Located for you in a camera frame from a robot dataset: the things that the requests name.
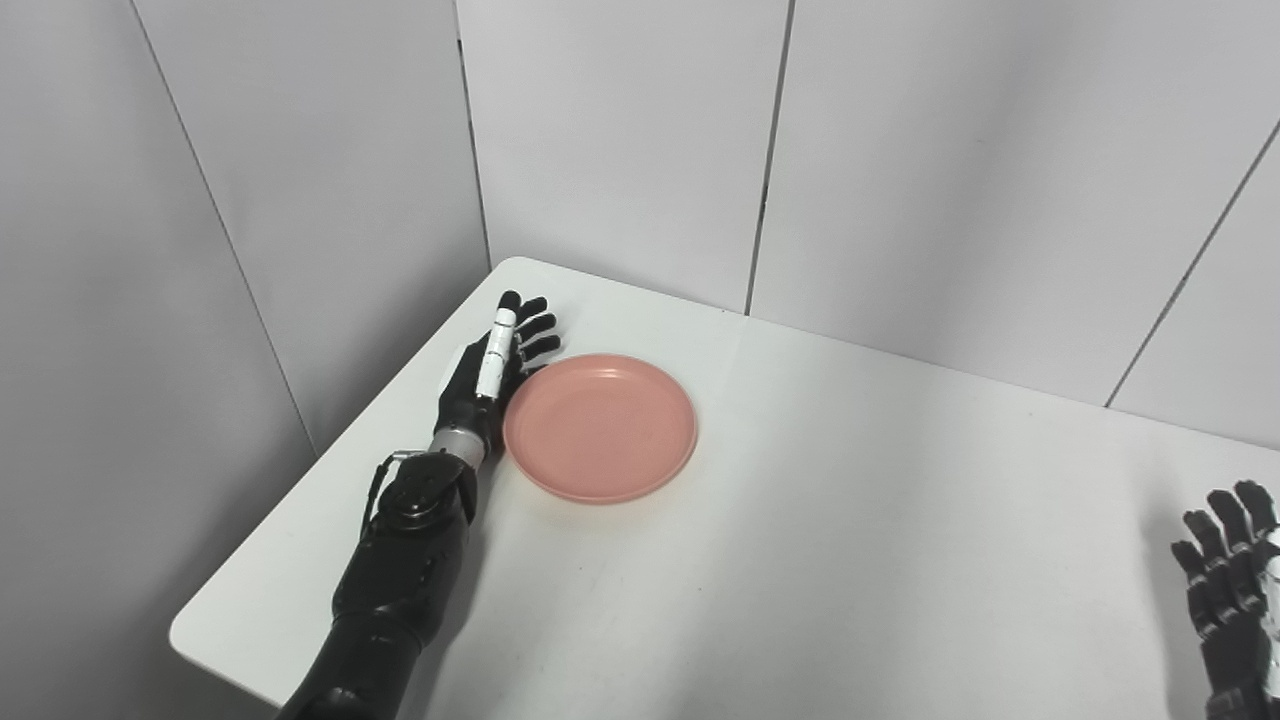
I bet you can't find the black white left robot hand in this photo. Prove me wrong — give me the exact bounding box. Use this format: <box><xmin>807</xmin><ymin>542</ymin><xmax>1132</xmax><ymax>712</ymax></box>
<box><xmin>436</xmin><ymin>291</ymin><xmax>562</xmax><ymax>451</ymax></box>

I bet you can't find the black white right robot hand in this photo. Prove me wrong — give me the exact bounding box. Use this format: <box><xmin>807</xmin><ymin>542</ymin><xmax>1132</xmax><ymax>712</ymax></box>
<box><xmin>1171</xmin><ymin>480</ymin><xmax>1280</xmax><ymax>720</ymax></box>

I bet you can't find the pink round plate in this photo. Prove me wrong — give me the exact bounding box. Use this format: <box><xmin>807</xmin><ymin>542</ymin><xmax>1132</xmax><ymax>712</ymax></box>
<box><xmin>502</xmin><ymin>353</ymin><xmax>699</xmax><ymax>505</ymax></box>

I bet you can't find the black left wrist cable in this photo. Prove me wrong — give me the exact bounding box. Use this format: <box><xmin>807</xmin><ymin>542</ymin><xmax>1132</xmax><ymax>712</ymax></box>
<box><xmin>360</xmin><ymin>449</ymin><xmax>423</xmax><ymax>543</ymax></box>

